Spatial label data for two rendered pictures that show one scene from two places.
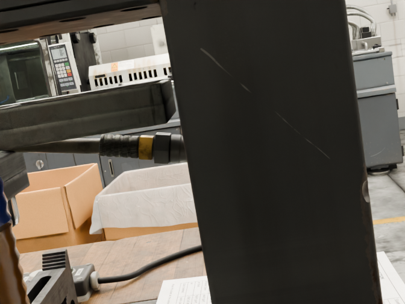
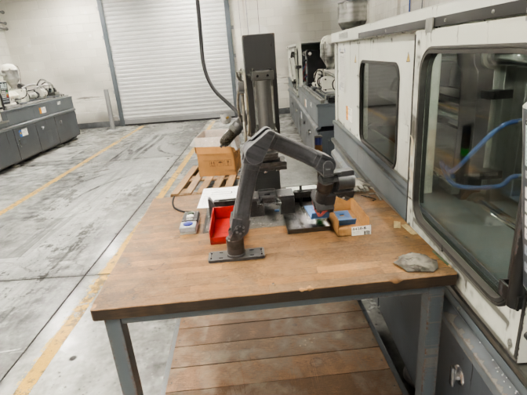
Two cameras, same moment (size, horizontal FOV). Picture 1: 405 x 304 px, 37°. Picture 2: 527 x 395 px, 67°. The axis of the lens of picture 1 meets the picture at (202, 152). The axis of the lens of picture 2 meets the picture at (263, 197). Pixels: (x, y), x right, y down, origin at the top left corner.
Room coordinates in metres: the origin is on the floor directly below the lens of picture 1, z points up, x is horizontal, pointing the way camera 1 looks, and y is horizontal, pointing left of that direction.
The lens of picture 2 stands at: (0.64, 1.89, 1.58)
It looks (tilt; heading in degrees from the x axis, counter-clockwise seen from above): 20 degrees down; 264
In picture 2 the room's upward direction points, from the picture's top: 5 degrees counter-clockwise
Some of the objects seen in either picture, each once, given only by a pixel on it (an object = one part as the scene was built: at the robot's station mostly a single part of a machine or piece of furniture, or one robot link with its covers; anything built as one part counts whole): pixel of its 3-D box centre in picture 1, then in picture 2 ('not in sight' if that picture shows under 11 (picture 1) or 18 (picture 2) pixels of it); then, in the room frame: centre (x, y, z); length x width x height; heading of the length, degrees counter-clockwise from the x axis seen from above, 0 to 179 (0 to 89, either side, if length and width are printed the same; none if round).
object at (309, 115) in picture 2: not in sight; (324, 111); (-1.31, -5.34, 0.49); 5.51 x 1.02 x 0.97; 83
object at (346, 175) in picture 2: not in sight; (336, 173); (0.25, 0.59, 1.16); 0.12 x 0.09 x 0.12; 2
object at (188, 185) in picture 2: not in sight; (221, 181); (0.68, -3.02, 0.07); 1.20 x 1.00 x 0.14; 80
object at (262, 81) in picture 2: not in sight; (262, 106); (0.45, 0.22, 1.37); 0.11 x 0.09 x 0.30; 177
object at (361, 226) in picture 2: not in sight; (346, 215); (0.17, 0.43, 0.93); 0.25 x 0.13 x 0.08; 87
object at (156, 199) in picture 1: (170, 223); not in sight; (2.92, 0.22, 0.40); 0.69 x 0.60 x 0.50; 172
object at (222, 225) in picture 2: not in sight; (226, 223); (0.65, 0.37, 0.93); 0.25 x 0.12 x 0.06; 87
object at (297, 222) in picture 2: not in sight; (306, 222); (0.33, 0.40, 0.91); 0.17 x 0.16 x 0.02; 177
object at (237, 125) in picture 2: not in sight; (237, 127); (0.55, -0.07, 1.25); 0.19 x 0.07 x 0.19; 177
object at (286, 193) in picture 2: not in sight; (270, 194); (0.44, 0.22, 0.98); 0.20 x 0.10 x 0.01; 177
